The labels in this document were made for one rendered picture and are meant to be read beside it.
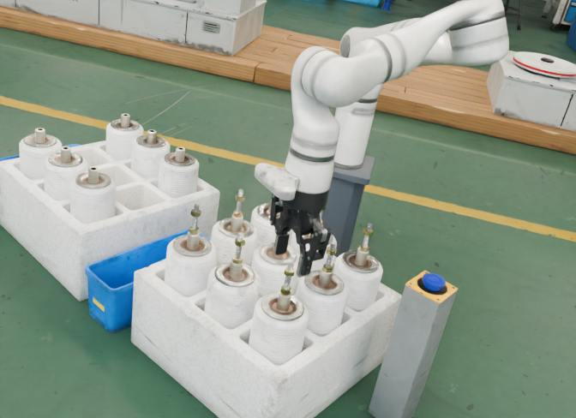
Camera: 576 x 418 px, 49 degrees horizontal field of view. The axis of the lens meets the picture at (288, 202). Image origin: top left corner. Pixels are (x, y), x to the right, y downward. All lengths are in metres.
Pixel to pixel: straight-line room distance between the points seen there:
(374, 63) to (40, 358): 0.86
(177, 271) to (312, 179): 0.39
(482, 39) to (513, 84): 1.95
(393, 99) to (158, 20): 1.19
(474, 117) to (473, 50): 1.90
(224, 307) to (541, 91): 2.18
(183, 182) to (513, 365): 0.88
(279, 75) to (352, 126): 1.53
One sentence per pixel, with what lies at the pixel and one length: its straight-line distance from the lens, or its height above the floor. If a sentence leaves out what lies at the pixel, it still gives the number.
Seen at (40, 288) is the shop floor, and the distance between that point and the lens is 1.55.
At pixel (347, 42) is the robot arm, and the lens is 1.46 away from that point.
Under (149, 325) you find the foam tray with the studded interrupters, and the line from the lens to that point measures 1.31.
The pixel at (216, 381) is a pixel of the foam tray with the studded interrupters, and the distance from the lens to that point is 1.21.
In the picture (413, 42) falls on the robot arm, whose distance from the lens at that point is 0.99.
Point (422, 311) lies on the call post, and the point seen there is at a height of 0.28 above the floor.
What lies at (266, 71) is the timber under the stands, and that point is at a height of 0.07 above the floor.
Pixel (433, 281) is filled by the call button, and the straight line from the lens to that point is 1.14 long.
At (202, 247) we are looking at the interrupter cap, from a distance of 1.24.
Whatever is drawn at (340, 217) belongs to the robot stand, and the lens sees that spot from 1.58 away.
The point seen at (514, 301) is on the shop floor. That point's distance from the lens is 1.81.
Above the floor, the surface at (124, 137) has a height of 0.24.
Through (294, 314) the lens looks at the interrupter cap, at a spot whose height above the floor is 0.25.
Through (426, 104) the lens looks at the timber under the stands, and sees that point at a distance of 2.96.
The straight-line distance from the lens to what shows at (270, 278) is 1.22.
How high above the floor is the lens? 0.92
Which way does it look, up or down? 28 degrees down
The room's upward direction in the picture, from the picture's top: 10 degrees clockwise
